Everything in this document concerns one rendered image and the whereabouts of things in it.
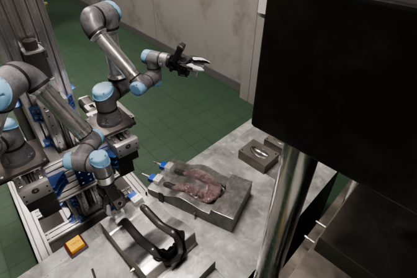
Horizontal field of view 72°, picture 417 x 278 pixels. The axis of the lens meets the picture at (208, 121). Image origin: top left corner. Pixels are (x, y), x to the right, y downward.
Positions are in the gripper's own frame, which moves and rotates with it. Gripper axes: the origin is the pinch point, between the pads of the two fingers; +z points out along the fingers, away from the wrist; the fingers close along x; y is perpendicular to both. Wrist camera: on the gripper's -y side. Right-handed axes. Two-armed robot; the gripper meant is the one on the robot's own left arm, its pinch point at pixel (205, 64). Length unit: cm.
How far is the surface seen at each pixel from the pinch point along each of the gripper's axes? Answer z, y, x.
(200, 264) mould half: 26, 50, 70
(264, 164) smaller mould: 36, 59, 3
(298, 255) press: 64, 61, 45
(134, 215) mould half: -12, 49, 62
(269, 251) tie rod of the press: 51, -13, 80
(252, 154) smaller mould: 27, 59, -2
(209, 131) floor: -47, 161, -100
